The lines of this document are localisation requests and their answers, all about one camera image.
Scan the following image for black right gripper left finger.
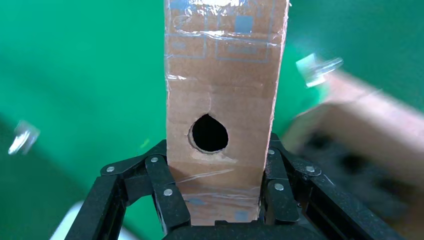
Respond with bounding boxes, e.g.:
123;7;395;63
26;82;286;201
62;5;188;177
64;139;192;240

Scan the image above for large open cardboard carton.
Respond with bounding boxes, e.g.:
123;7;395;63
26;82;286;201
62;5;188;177
281;71;424;240

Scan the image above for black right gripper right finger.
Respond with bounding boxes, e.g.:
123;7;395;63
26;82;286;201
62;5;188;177
262;133;406;240

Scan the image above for small cardboard box with hole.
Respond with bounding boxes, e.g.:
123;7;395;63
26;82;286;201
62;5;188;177
163;0;291;227

